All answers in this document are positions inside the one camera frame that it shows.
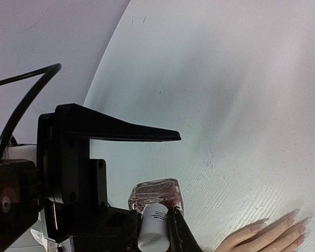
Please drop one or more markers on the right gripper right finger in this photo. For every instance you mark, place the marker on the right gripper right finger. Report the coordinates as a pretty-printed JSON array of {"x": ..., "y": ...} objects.
[{"x": 180, "y": 235}]

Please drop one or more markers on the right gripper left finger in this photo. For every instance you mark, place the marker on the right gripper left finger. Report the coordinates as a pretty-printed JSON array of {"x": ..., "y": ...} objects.
[{"x": 75, "y": 185}]

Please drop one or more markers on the white nail polish cap brush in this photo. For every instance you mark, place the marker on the white nail polish cap brush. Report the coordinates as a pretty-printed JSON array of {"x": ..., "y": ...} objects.
[{"x": 153, "y": 236}]

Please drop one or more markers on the mannequin hand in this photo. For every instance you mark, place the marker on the mannequin hand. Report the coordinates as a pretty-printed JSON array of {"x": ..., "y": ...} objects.
[{"x": 285, "y": 234}]

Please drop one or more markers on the glitter nail polish bottle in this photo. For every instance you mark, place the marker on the glitter nail polish bottle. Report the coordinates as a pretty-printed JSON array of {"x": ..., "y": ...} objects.
[{"x": 164, "y": 191}]

